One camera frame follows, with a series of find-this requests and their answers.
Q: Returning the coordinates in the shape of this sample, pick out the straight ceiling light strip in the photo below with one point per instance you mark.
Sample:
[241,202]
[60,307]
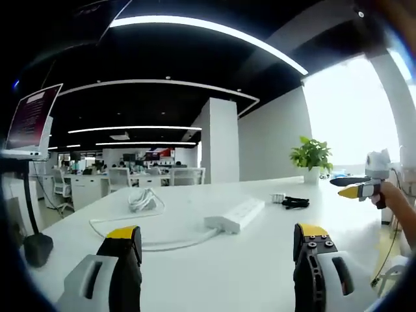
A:
[146,143]
[133,128]

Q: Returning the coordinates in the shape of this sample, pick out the thin curved ceiling light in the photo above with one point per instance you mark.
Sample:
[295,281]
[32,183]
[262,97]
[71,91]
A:
[162,82]

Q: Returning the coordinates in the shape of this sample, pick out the white office chair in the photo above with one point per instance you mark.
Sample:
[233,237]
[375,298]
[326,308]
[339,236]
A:
[60,187]
[118,180]
[187,176]

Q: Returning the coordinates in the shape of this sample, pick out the white charger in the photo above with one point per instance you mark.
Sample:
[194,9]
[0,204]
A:
[277,198]

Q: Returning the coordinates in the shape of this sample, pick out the white power strip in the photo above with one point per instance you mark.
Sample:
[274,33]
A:
[239,214]

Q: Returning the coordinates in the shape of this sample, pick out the black laptop stand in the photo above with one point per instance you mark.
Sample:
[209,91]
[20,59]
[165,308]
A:
[37,248]

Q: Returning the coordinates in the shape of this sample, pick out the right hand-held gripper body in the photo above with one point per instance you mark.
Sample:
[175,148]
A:
[377,165]

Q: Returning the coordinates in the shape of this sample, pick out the person's right hand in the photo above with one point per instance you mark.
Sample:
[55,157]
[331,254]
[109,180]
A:
[388,195]

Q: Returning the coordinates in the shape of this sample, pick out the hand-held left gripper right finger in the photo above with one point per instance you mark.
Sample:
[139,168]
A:
[320,269]

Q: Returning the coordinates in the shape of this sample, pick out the white background office desk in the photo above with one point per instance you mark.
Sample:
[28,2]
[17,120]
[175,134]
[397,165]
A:
[87,185]

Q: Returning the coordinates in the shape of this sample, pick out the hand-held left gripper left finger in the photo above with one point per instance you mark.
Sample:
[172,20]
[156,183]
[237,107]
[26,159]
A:
[97,279]

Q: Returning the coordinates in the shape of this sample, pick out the long curved ceiling light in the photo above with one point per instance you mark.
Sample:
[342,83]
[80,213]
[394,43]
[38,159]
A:
[208,27]

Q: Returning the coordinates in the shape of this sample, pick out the green potted plant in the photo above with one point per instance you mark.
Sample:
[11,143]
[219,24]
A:
[312,156]

